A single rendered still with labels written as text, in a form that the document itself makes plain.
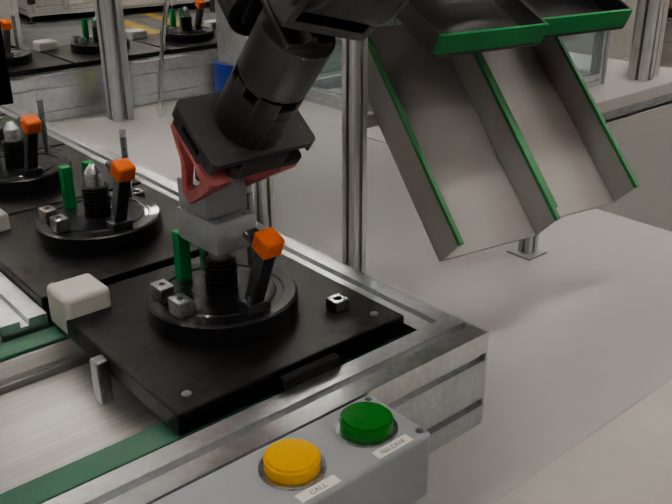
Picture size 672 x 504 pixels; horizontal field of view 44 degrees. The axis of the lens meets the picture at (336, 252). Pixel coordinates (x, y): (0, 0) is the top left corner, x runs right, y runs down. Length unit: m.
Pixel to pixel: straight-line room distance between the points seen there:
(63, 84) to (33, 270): 1.08
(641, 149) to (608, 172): 1.30
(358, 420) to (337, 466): 0.04
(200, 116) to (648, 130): 1.79
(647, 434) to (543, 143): 0.36
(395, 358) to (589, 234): 0.61
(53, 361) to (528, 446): 0.45
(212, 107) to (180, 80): 1.41
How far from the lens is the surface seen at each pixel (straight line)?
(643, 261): 1.20
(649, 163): 2.37
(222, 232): 0.71
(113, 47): 1.86
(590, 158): 1.04
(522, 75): 1.05
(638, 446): 0.83
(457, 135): 0.92
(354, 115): 0.86
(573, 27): 0.93
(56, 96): 1.94
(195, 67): 2.09
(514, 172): 0.91
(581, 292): 1.09
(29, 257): 0.94
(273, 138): 0.64
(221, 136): 0.64
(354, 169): 0.87
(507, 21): 0.88
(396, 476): 0.62
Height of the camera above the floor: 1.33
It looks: 24 degrees down
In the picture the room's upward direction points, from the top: straight up
